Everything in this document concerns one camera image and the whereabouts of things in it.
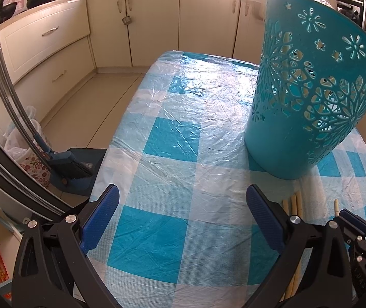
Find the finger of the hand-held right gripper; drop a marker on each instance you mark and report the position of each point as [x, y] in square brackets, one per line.
[351, 218]

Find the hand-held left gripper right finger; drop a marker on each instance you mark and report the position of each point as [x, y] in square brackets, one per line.
[264, 218]

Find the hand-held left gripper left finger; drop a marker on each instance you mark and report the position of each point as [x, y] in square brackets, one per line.
[101, 218]

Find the wooden chopstick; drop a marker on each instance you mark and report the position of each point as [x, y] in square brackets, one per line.
[337, 206]

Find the row of bamboo chopsticks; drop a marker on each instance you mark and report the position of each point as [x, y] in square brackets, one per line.
[295, 203]

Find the teal perforated plastic basket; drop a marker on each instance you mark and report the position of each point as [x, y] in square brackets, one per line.
[276, 141]

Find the blue broom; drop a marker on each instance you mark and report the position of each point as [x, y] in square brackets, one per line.
[70, 165]

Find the red floral plastic bag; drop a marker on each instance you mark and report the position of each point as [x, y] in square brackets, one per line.
[32, 168]

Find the white plastic bag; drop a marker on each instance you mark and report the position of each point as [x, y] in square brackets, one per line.
[16, 141]

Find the blue checkered plastic tablecloth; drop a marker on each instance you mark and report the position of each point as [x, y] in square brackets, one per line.
[183, 134]

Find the small metal cabinet lock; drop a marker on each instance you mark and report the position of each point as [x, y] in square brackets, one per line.
[125, 21]

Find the cream base cabinets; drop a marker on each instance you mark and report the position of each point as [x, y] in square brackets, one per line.
[157, 22]

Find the plastic bag on cabinet door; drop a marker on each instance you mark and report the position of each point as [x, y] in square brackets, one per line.
[253, 6]

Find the clear plastic bag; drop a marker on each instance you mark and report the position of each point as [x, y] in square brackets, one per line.
[327, 0]

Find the small black wok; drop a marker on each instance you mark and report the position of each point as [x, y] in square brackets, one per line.
[8, 9]

